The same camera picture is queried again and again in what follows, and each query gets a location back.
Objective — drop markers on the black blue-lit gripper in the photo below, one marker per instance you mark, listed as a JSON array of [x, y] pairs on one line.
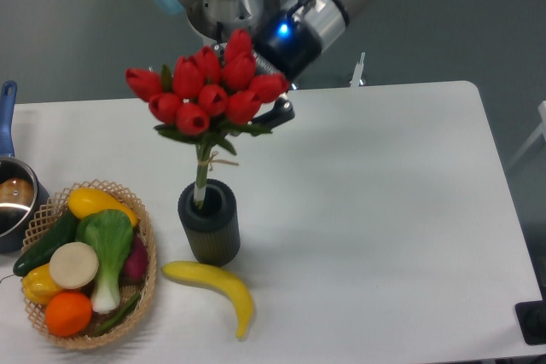
[[290, 47]]

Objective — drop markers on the red tulip bouquet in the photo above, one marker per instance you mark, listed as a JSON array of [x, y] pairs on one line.
[[207, 95]]

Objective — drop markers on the dark ribbed vase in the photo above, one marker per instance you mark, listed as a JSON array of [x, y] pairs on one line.
[[212, 230]]

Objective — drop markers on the yellow banana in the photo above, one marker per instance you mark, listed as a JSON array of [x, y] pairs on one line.
[[218, 279]]

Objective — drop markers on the green bok choy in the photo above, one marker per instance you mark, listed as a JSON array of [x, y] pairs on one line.
[[109, 233]]

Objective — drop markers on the yellow squash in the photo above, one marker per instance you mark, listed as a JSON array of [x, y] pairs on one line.
[[83, 202]]

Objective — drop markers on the purple red onion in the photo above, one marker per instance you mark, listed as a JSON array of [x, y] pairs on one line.
[[136, 263]]

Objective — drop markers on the woven wicker basket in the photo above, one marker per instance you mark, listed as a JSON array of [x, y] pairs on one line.
[[44, 219]]

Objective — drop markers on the dark green cucumber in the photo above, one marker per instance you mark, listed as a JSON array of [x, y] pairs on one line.
[[62, 232]]

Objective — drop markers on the green bean pod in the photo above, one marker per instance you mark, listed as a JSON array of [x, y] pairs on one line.
[[118, 317]]

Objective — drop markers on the cream round disc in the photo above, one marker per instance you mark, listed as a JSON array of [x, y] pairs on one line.
[[73, 265]]

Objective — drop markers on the blue saucepan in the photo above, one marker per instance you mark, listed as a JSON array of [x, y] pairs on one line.
[[22, 194]]

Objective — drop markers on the yellow bell pepper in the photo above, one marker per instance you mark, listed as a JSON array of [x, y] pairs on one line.
[[39, 287]]

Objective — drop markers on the orange fruit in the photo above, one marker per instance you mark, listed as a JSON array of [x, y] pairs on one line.
[[68, 313]]

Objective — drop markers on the black device at edge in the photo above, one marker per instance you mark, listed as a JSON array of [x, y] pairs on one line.
[[531, 318]]

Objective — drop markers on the white metal base frame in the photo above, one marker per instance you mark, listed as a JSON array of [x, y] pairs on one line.
[[353, 79]]

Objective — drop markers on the white frame at right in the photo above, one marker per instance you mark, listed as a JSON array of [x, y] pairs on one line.
[[533, 144]]

